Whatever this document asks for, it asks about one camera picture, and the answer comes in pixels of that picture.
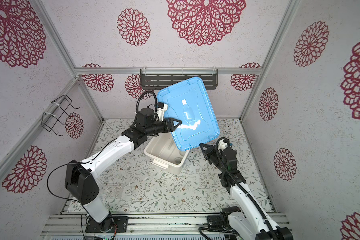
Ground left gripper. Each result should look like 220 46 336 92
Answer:
146 117 182 137

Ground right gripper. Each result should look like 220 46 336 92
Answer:
201 142 227 176

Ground white plastic bin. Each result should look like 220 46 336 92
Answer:
144 133 190 175

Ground blue plastic lid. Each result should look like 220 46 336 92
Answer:
157 77 220 151

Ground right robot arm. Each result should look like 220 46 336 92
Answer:
200 138 294 240

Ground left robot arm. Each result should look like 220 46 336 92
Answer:
63 118 182 233

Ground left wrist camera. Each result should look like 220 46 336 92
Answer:
137 102 168 125

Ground dark metal wall shelf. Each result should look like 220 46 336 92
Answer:
140 69 219 90

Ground black wire wall rack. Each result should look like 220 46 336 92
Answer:
41 95 79 137

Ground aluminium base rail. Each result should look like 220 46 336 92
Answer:
41 212 293 240

